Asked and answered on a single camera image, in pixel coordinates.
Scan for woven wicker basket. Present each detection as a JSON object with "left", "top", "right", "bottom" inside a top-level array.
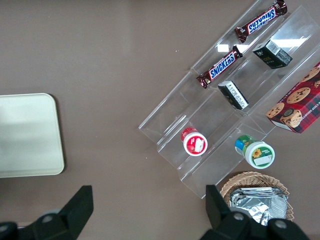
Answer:
[{"left": 219, "top": 171, "right": 295, "bottom": 223}]

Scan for red lidded small jar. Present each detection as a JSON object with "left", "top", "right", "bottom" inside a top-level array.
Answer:
[{"left": 180, "top": 126, "right": 209, "bottom": 157}]

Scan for clear acrylic stepped display riser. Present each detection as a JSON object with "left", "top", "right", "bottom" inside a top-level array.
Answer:
[
  {"left": 190, "top": 0, "right": 320, "bottom": 117},
  {"left": 138, "top": 70, "right": 276, "bottom": 200}
]

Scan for green sunflower lidded jar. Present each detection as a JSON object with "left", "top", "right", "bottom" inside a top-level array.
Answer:
[{"left": 234, "top": 134, "right": 276, "bottom": 170}]

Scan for foil wrapped sandwich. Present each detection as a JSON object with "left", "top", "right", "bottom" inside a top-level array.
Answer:
[{"left": 229, "top": 187, "right": 289, "bottom": 227}]

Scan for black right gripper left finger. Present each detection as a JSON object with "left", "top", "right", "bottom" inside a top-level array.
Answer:
[{"left": 0, "top": 185, "right": 94, "bottom": 240}]

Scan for red chocolate chip shortbread box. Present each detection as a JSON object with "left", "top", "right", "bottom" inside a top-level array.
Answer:
[{"left": 265, "top": 61, "right": 320, "bottom": 135}]

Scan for cream plastic tray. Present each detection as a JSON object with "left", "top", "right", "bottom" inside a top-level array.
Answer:
[{"left": 0, "top": 92, "right": 65, "bottom": 179}]

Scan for Snickers chocolate bar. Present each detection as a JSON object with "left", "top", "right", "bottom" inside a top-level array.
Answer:
[
  {"left": 234, "top": 0, "right": 288, "bottom": 44},
  {"left": 195, "top": 45, "right": 244, "bottom": 90}
]

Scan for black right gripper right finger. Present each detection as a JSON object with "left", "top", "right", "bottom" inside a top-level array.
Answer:
[{"left": 199, "top": 184, "right": 311, "bottom": 240}]

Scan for dark green small carton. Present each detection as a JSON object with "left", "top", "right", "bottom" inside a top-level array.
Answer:
[
  {"left": 217, "top": 80, "right": 250, "bottom": 111},
  {"left": 252, "top": 38, "right": 294, "bottom": 70}
]

